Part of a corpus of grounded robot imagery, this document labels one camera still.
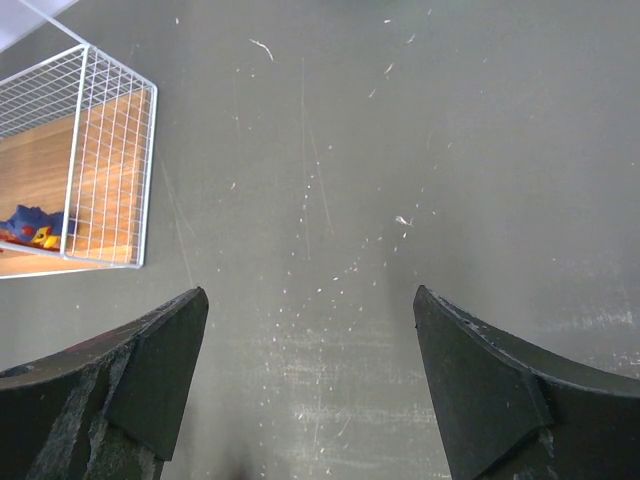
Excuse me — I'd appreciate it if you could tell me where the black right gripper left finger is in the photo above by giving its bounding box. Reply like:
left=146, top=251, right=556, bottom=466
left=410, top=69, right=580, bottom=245
left=1, top=287, right=208, bottom=479

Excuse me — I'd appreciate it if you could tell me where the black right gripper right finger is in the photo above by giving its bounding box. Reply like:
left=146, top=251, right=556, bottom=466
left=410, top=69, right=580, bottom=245
left=413, top=286, right=639, bottom=479

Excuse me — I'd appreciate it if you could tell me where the blue caped toy figure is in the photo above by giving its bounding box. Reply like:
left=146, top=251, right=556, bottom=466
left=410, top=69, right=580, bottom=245
left=1, top=205, right=64, bottom=251

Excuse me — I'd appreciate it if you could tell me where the white wire wooden shelf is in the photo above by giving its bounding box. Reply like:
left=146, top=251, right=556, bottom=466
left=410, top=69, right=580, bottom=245
left=1, top=1, right=158, bottom=279

